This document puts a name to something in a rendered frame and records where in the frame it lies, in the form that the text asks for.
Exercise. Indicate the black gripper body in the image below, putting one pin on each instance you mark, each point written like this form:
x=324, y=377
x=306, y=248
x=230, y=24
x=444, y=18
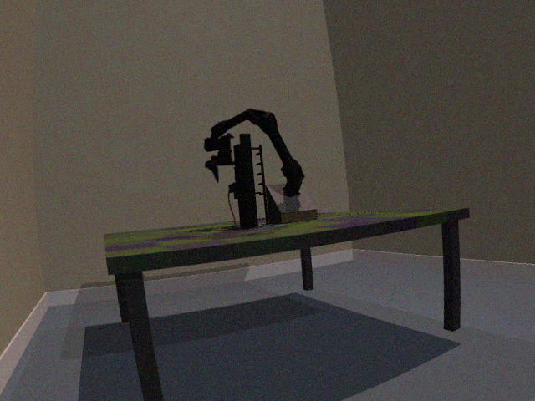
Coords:
x=224, y=156

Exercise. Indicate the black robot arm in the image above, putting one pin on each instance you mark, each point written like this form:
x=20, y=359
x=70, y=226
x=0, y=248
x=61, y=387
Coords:
x=268, y=124

